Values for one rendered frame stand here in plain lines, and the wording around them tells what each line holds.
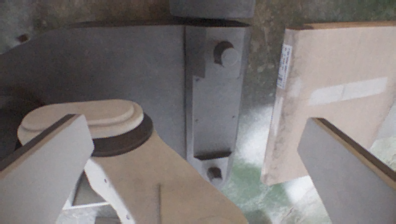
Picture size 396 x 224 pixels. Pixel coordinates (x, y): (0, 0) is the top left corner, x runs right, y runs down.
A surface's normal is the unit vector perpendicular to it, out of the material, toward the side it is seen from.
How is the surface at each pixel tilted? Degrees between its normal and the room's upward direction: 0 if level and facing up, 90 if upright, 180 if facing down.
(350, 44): 0
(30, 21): 0
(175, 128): 0
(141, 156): 90
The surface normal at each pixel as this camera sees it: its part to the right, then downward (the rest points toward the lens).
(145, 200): 0.02, -0.87
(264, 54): 0.20, 0.49
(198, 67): -0.55, 0.41
